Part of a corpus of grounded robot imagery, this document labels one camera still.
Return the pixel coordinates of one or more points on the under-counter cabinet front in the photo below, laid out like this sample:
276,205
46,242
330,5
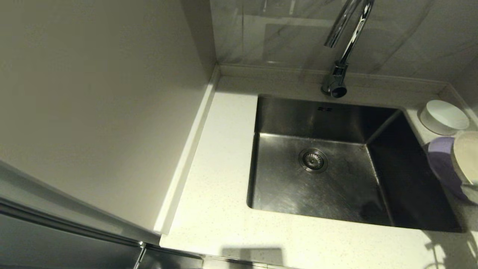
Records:
171,260

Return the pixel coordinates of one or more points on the beige plate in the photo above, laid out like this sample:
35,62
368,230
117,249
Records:
466,157

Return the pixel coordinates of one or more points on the round metal drain strainer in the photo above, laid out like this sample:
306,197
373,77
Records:
313,160

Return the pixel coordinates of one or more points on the grey glossy cabinet door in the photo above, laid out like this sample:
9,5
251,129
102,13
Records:
56,246

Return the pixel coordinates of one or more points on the stainless steel sink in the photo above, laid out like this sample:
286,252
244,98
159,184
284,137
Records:
291,186

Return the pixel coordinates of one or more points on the white bowl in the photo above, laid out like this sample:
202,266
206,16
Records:
444,116

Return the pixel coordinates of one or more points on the chrome gooseneck faucet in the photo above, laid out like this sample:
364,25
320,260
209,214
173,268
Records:
354,30

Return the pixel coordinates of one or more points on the beige tall cabinet panel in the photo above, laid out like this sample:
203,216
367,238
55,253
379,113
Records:
93,93

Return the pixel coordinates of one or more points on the purple plate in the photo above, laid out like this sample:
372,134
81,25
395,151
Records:
442,160

